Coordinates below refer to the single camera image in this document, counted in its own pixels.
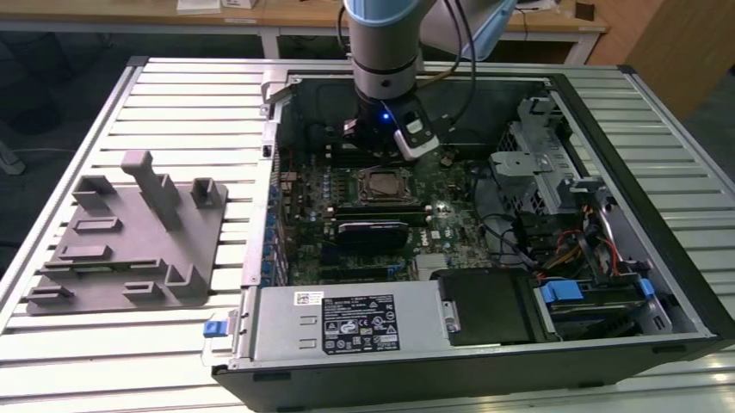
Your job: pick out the silver CPU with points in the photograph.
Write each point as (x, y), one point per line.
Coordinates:
(384, 184)

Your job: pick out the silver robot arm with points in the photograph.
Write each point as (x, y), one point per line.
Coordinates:
(382, 56)

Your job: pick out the CPU socket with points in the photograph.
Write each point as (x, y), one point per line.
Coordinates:
(362, 200)

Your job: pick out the round coin battery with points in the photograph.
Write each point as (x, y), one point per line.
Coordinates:
(446, 162)

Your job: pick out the grey plastic case latch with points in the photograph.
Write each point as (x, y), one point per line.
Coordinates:
(272, 81)

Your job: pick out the black graphics card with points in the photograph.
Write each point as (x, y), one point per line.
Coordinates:
(374, 236)

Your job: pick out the silver metal disk bay cage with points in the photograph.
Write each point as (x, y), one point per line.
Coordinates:
(516, 165)

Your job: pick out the green motherboard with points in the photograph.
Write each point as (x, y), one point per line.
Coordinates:
(459, 232)

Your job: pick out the silver finned heat sink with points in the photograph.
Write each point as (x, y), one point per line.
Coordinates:
(431, 264)

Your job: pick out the white box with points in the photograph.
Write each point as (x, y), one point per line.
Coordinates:
(238, 3)
(198, 4)

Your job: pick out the small dark box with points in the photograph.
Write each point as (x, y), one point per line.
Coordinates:
(586, 10)

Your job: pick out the black plastic shroud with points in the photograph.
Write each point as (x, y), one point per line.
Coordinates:
(488, 307)

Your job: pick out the silver power supply unit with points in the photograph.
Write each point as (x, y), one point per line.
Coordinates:
(287, 318)

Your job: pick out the wooden desk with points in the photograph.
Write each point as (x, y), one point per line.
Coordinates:
(143, 19)

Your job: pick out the grey parts rack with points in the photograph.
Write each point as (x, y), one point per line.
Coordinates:
(143, 258)

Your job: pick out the hard disk in blue carrier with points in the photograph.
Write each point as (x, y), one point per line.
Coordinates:
(566, 294)

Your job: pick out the blue release latch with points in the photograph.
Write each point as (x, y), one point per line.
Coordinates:
(215, 328)

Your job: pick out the wooden cabinet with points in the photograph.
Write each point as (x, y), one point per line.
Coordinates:
(683, 51)

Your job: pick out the green RAM stick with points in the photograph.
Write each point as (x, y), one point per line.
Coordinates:
(106, 267)

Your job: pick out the black open PC case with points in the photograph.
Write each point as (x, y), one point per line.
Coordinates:
(402, 387)

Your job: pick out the grey chair base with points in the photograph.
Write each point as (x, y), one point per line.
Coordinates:
(11, 165)

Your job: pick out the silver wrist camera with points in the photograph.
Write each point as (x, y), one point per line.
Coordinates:
(416, 137)

